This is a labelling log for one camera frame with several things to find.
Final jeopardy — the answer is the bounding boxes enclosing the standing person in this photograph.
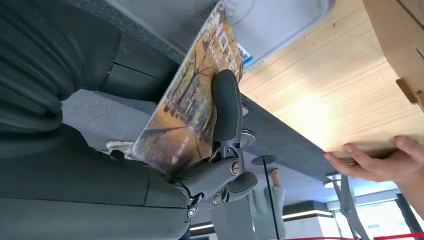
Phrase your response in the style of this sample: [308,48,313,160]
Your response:
[251,168,287,239]

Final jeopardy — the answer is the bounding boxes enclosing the cardboard card organizer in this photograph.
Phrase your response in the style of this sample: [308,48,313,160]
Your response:
[362,0,424,112]

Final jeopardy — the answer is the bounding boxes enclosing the red barrier belt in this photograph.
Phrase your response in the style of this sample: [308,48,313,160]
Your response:
[281,231,424,240]

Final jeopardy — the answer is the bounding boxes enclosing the chrome stanchion base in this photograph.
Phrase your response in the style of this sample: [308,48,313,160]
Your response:
[240,129,257,148]

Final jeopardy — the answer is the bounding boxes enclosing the black stanchion post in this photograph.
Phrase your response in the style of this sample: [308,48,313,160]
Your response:
[251,154,281,240]

